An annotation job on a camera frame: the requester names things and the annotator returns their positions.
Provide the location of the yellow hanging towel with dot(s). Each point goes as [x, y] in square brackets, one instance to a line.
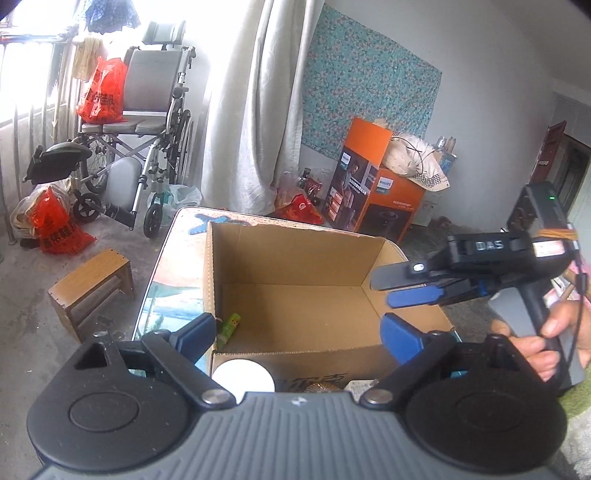
[85, 57]

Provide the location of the small white printed item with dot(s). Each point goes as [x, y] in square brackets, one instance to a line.
[360, 386]

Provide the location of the clear plastic bag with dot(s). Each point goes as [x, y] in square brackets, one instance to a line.
[182, 196]

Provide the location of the brown cardboard box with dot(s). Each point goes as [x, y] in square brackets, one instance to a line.
[300, 277]

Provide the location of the metal window railing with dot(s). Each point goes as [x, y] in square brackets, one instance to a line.
[60, 69]

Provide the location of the white bottle with green label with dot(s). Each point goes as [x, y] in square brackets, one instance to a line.
[244, 378]

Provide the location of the white cloth hat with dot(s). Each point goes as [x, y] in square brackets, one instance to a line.
[411, 159]

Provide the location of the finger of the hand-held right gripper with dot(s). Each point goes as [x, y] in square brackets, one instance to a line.
[397, 277]
[415, 295]

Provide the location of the light green tube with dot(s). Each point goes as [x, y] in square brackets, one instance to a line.
[229, 328]

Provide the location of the beige plastic bag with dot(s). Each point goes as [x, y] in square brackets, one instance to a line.
[25, 212]

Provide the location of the red plastic bag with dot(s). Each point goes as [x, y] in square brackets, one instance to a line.
[102, 90]
[300, 212]
[57, 226]

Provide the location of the small wooden stool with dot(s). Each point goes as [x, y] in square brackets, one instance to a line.
[87, 281]

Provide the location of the grey wheelchair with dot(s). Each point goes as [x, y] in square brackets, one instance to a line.
[147, 83]

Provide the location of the green fuzzy cloth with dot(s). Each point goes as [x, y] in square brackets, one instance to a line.
[577, 397]

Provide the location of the person's right hand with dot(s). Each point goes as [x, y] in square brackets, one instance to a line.
[540, 350]

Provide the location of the floral wall cloth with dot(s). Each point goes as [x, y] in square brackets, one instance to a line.
[369, 78]

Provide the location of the orange appliance carton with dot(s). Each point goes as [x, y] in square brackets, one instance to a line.
[388, 203]

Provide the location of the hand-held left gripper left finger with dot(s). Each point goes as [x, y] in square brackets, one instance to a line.
[198, 332]

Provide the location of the white curtain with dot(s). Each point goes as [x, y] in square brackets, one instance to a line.
[258, 115]

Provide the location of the small dark bottle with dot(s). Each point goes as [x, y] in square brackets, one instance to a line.
[305, 179]

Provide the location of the red door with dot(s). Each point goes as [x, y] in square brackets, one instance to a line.
[549, 152]

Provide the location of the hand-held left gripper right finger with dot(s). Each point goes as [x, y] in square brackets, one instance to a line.
[399, 339]

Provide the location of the dark round seat pad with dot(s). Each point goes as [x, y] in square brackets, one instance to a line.
[55, 159]

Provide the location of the dark jar with gold lid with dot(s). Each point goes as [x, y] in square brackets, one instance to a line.
[323, 387]

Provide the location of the clear glass bottle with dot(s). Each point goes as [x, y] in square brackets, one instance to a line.
[441, 144]
[451, 145]

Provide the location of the blue hanging clothes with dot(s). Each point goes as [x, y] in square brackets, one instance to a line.
[108, 14]

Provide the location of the white cabinet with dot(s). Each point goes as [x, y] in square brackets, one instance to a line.
[429, 207]

